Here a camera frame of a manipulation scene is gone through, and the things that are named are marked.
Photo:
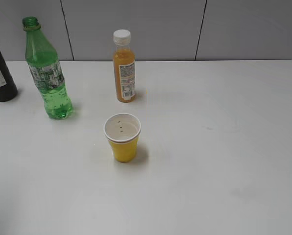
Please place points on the green sprite bottle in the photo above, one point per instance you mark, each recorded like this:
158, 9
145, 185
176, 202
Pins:
45, 68

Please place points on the orange juice bottle white cap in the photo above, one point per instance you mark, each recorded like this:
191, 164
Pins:
124, 66

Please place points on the yellow paper cup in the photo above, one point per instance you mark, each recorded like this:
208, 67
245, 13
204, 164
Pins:
122, 132

